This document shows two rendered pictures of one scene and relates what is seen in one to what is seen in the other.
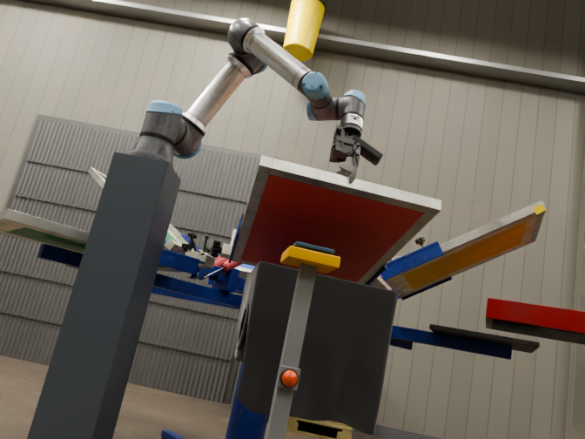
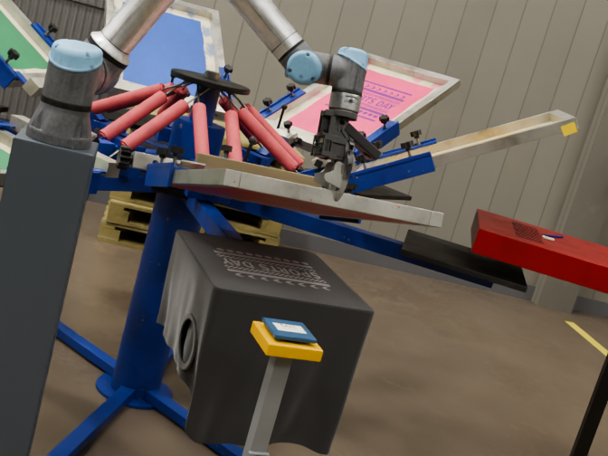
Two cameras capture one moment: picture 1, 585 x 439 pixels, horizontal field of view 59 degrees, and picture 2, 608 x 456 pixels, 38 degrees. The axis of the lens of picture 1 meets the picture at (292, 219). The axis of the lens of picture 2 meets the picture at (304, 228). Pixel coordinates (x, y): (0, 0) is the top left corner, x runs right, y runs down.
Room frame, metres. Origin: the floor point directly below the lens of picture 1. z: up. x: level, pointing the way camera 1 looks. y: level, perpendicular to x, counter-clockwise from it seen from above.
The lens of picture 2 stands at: (-0.50, 0.48, 1.61)
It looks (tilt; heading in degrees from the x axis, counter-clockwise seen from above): 12 degrees down; 344
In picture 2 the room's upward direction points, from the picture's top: 16 degrees clockwise
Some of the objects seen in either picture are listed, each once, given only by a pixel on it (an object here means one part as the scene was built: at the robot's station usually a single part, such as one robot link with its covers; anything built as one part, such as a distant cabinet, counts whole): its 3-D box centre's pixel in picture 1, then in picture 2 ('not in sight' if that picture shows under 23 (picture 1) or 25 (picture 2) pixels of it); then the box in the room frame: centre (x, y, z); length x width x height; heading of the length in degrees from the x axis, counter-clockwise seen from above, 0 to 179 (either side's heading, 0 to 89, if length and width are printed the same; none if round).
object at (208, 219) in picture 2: not in sight; (223, 234); (2.30, -0.06, 0.89); 1.24 x 0.06 x 0.06; 7
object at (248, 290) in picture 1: (252, 323); (192, 318); (1.79, 0.06, 0.77); 0.46 x 0.09 x 0.36; 7
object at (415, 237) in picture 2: (390, 328); (349, 232); (2.65, -0.60, 0.91); 1.34 x 0.41 x 0.08; 67
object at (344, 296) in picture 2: not in sight; (270, 269); (1.80, -0.12, 0.95); 0.48 x 0.44 x 0.01; 7
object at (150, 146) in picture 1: (153, 152); (62, 119); (1.65, 0.50, 1.25); 0.15 x 0.15 x 0.10
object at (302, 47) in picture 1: (303, 28); not in sight; (5.54, 0.35, 4.45); 0.44 x 0.43 x 0.68; 86
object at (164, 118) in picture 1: (163, 122); (73, 71); (1.65, 0.50, 1.37); 0.13 x 0.12 x 0.14; 163
